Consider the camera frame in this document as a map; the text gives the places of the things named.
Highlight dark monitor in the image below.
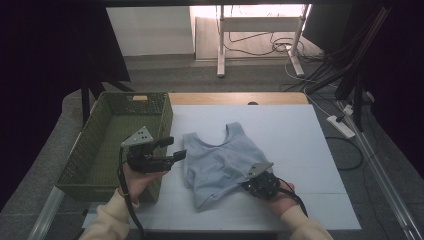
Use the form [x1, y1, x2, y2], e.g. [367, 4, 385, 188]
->
[301, 3, 354, 54]

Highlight bundle of black cables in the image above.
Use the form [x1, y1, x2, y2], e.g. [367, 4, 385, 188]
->
[283, 6, 394, 96]

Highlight light blue tank top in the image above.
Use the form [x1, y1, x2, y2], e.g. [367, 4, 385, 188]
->
[182, 121, 274, 210]

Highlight white desk frame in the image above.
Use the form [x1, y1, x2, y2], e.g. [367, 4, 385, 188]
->
[215, 3, 313, 79]

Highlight black curtain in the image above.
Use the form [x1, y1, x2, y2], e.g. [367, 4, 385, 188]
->
[0, 0, 132, 211]
[353, 0, 424, 178]

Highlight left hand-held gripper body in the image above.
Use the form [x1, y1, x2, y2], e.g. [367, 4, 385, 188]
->
[120, 125, 174, 175]

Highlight white power strip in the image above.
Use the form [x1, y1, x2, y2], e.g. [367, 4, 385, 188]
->
[326, 114, 357, 140]

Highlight right hand-held gripper black cable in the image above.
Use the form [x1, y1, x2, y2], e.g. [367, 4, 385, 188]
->
[278, 186, 309, 218]

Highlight person's left hand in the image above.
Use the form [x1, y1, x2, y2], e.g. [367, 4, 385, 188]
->
[119, 162, 170, 205]

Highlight black cables under desk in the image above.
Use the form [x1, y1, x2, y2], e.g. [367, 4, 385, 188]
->
[222, 31, 303, 58]

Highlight aluminium rail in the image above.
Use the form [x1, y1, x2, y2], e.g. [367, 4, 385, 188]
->
[28, 185, 66, 240]
[337, 99, 424, 240]

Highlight hand-held gripper black cable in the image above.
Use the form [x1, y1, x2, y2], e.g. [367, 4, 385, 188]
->
[116, 148, 146, 240]
[278, 186, 309, 218]

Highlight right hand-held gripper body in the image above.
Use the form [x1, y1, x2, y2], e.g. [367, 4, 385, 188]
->
[240, 161, 281, 201]

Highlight white panel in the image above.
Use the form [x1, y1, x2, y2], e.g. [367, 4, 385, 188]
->
[106, 6, 195, 57]

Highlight left hand-held gripper black cable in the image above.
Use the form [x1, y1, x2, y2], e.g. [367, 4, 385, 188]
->
[116, 148, 146, 240]

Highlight green woven basket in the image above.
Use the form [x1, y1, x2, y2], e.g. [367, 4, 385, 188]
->
[54, 91, 174, 203]

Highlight white floor cable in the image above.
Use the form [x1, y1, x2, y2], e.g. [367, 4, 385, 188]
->
[284, 46, 334, 118]

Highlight black looped floor cable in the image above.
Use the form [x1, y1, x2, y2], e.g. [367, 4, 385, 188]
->
[324, 135, 365, 172]

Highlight black metal stand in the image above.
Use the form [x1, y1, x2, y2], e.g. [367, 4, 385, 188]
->
[80, 78, 135, 127]
[334, 63, 366, 133]

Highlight person's right hand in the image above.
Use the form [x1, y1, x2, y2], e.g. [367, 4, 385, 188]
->
[264, 181, 296, 218]

